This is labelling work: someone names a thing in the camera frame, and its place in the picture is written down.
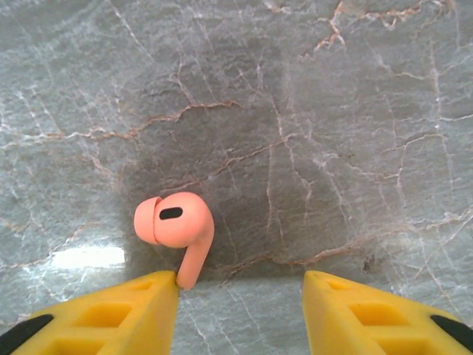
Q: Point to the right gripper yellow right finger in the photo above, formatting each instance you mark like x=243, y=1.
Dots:
x=369, y=321

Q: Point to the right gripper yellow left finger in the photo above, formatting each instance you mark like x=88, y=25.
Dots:
x=111, y=318

